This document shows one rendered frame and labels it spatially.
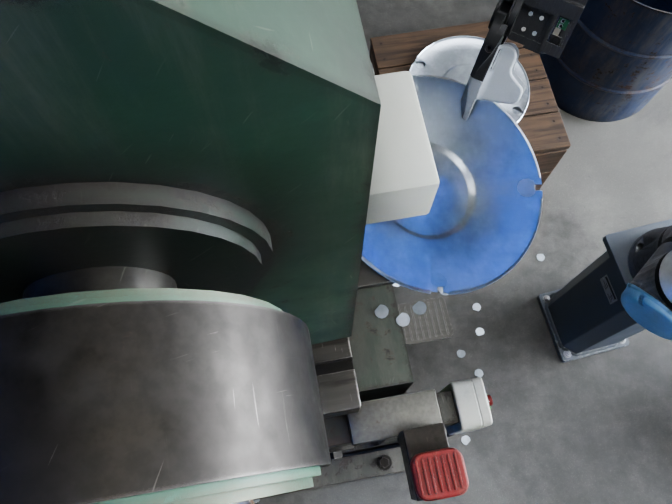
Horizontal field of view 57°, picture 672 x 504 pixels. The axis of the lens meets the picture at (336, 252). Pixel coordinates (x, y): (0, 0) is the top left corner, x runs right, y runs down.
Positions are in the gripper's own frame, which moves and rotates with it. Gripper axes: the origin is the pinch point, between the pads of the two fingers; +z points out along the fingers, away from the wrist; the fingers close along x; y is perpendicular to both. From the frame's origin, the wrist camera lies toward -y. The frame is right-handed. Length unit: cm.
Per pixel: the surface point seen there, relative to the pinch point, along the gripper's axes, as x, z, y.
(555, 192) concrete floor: 109, 32, 26
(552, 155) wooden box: 80, 17, 18
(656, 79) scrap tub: 117, -5, 35
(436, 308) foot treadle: 61, 57, 9
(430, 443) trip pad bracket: -2.3, 43.7, 15.3
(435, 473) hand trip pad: -8.8, 42.4, 16.8
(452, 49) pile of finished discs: 86, 4, -15
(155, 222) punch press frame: -55, -1, -5
